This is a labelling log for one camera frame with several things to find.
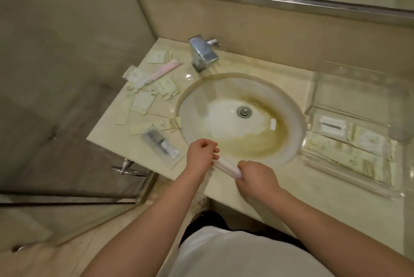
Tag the person's right hand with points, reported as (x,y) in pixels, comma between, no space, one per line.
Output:
(258,181)

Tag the person's left hand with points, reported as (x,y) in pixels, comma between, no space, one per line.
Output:
(200,157)

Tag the pink toothbrush packet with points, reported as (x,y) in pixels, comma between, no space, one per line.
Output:
(158,74)
(226,165)

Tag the clear packet with dark item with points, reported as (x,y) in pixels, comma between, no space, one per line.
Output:
(158,141)

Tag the group of cream amenity packets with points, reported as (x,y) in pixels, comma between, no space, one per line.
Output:
(142,102)

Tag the person's left forearm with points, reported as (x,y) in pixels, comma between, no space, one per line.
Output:
(145,228)

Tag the person's right forearm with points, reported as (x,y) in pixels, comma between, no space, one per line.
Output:
(330,234)

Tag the white oval sink basin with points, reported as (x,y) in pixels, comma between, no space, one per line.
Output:
(226,124)

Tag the metal sink drain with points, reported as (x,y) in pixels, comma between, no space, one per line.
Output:
(244,112)

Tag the chrome faucet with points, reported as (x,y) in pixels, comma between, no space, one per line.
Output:
(202,52)

